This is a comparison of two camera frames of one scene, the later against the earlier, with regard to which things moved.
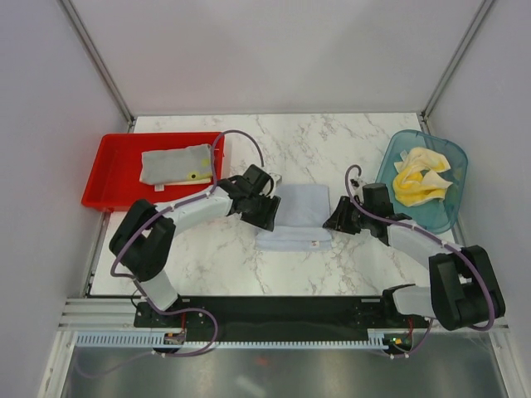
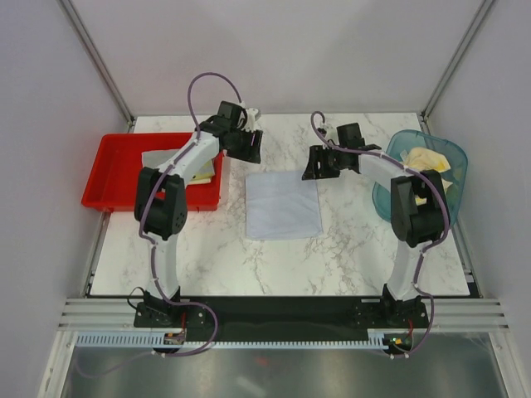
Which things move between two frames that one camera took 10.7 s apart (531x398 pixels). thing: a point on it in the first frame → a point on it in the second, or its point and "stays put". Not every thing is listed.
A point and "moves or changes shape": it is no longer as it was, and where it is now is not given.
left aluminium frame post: (99, 61) stays put
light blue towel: (303, 221) moves or changes shape
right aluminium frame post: (428, 106) stays put
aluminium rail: (99, 314) stays put
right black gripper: (338, 220) → (318, 153)
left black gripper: (265, 220) → (251, 154)
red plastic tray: (114, 181) stays put
